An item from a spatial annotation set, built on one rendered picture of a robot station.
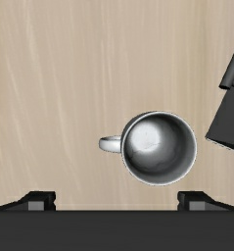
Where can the white porcelain mug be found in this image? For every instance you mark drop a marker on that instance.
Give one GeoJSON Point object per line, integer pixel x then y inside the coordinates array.
{"type": "Point", "coordinates": [159, 148]}

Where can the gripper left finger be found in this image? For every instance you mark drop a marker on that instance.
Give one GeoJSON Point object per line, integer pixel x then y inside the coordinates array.
{"type": "Point", "coordinates": [40, 200]}

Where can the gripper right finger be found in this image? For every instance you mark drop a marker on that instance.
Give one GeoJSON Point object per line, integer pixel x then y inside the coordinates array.
{"type": "Point", "coordinates": [193, 200]}

